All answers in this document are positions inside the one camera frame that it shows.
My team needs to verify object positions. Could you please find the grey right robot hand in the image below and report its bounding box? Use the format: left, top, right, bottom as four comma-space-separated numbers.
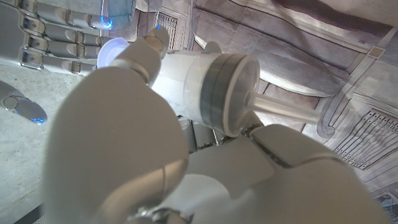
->
0, 0, 114, 125

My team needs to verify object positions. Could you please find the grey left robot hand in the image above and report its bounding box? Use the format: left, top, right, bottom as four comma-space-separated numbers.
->
42, 26, 392, 224

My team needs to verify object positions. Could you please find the large clear plastic syringe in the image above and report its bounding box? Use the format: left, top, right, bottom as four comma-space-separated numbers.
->
96, 37, 321, 138

